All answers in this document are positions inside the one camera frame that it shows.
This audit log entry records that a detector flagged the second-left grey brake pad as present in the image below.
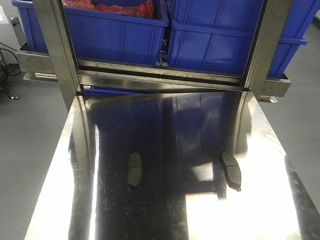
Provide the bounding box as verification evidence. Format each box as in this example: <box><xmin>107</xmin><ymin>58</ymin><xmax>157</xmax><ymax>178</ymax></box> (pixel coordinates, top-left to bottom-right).
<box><xmin>127</xmin><ymin>152</ymin><xmax>143</xmax><ymax>193</ymax></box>

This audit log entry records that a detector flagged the second-right grey brake pad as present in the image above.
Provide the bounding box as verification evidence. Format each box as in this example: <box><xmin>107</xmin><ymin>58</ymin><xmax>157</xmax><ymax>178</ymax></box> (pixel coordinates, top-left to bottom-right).
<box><xmin>220</xmin><ymin>151</ymin><xmax>242</xmax><ymax>192</ymax></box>

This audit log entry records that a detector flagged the lower blue plastic bin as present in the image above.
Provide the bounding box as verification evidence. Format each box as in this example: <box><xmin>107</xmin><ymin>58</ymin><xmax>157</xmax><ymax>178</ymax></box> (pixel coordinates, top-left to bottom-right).
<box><xmin>84</xmin><ymin>86</ymin><xmax>155</xmax><ymax>96</ymax></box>

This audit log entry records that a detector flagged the blue plastic bin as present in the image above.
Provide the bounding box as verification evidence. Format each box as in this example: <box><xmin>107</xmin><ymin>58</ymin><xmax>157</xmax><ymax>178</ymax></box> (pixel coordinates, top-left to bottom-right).
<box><xmin>167</xmin><ymin>0</ymin><xmax>320</xmax><ymax>78</ymax></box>
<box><xmin>84</xmin><ymin>86</ymin><xmax>155</xmax><ymax>96</ymax></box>
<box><xmin>11</xmin><ymin>0</ymin><xmax>170</xmax><ymax>66</ymax></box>

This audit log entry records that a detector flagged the right blue plastic bin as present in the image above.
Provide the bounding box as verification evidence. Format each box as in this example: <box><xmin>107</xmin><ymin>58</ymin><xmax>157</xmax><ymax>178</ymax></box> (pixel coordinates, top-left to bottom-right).
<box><xmin>167</xmin><ymin>0</ymin><xmax>320</xmax><ymax>78</ymax></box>

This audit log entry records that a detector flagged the left blue plastic bin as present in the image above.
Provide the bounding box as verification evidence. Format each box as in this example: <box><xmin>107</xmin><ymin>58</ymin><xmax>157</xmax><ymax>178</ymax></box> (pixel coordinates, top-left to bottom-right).
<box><xmin>11</xmin><ymin>0</ymin><xmax>170</xmax><ymax>66</ymax></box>

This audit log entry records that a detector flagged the red bubble wrap bag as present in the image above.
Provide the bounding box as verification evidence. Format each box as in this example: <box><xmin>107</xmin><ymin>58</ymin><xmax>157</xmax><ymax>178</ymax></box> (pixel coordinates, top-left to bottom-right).
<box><xmin>62</xmin><ymin>0</ymin><xmax>155</xmax><ymax>19</ymax></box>

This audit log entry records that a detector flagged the stainless steel rack frame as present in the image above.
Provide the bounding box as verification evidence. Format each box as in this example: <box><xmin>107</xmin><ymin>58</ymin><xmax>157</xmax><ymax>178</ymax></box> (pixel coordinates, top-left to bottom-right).
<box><xmin>18</xmin><ymin>0</ymin><xmax>292</xmax><ymax>109</ymax></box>

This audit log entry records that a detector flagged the black cable with red plug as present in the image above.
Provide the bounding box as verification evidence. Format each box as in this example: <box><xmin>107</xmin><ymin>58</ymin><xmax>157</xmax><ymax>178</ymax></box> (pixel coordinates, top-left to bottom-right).
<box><xmin>0</xmin><ymin>41</ymin><xmax>21</xmax><ymax>101</ymax></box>

